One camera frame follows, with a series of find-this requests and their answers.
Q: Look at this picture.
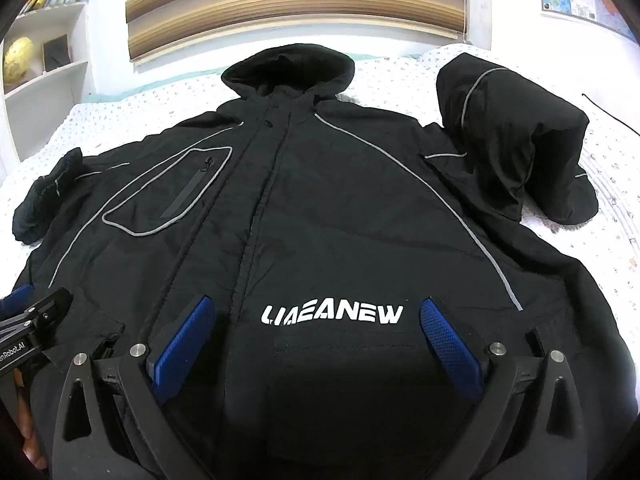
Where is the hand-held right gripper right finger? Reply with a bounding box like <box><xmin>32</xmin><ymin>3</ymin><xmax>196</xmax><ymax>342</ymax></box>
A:
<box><xmin>420</xmin><ymin>296</ymin><xmax>587</xmax><ymax>480</ymax></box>

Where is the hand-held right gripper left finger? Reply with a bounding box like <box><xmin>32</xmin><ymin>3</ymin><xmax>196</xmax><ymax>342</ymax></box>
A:
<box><xmin>52</xmin><ymin>294</ymin><xmax>217</xmax><ymax>480</ymax></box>

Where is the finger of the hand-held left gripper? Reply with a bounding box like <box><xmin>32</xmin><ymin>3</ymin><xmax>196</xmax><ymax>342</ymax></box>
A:
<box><xmin>0</xmin><ymin>284</ymin><xmax>35</xmax><ymax>317</ymax></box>
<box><xmin>0</xmin><ymin>287</ymin><xmax>74</xmax><ymax>335</ymax></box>

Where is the black hooded jacket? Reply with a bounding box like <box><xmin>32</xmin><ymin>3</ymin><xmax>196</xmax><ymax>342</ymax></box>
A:
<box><xmin>11</xmin><ymin>42</ymin><xmax>626</xmax><ymax>480</ymax></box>

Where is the person's left forearm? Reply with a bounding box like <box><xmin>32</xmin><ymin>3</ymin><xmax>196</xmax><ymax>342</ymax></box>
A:
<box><xmin>15</xmin><ymin>400</ymin><xmax>48</xmax><ymax>468</ymax></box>

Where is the white bookshelf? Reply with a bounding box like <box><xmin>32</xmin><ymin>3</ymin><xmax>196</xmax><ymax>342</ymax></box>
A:
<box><xmin>0</xmin><ymin>0</ymin><xmax>96</xmax><ymax>161</ymax></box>

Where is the white dotted bedspread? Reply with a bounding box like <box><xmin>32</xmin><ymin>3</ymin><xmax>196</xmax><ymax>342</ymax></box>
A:
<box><xmin>0</xmin><ymin>42</ymin><xmax>640</xmax><ymax>411</ymax></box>

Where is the yellow globe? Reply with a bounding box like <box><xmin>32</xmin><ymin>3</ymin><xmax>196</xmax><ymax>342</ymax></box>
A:
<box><xmin>2</xmin><ymin>36</ymin><xmax>36</xmax><ymax>86</ymax></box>

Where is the striped brown window blind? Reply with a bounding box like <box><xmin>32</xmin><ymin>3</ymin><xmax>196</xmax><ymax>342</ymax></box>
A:
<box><xmin>125</xmin><ymin>0</ymin><xmax>473</xmax><ymax>63</ymax></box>

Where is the black picture frame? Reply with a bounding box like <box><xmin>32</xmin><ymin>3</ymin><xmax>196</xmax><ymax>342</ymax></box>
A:
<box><xmin>41</xmin><ymin>34</ymin><xmax>71</xmax><ymax>73</ymax></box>

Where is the black cable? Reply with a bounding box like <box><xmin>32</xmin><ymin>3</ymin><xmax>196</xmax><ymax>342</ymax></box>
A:
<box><xmin>582</xmin><ymin>92</ymin><xmax>640</xmax><ymax>136</ymax></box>

